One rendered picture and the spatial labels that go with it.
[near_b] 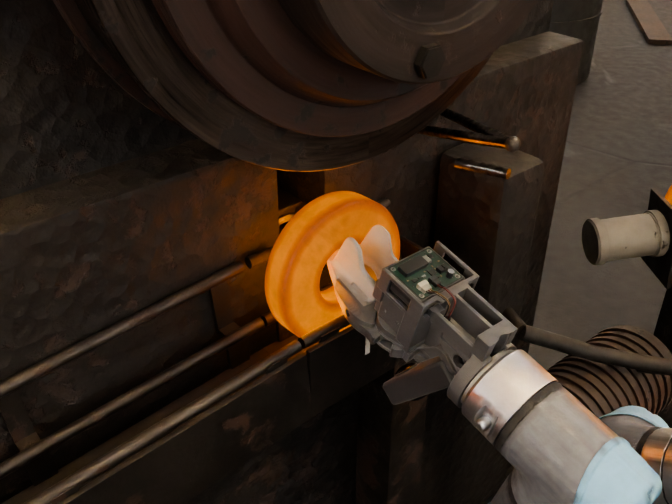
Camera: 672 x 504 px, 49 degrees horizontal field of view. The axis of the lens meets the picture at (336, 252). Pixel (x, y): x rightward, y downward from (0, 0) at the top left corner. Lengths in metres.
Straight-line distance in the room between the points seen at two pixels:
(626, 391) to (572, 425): 0.40
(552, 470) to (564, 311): 1.43
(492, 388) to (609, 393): 0.40
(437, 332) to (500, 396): 0.08
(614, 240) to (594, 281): 1.18
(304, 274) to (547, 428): 0.26
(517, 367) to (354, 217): 0.22
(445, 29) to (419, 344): 0.27
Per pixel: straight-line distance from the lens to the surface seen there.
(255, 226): 0.74
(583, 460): 0.60
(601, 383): 0.99
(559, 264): 2.20
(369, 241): 0.72
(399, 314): 0.65
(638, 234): 0.99
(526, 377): 0.62
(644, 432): 0.75
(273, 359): 0.69
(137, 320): 0.69
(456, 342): 0.63
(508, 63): 0.95
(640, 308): 2.09
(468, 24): 0.57
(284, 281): 0.69
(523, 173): 0.85
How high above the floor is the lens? 1.16
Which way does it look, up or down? 32 degrees down
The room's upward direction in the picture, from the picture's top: straight up
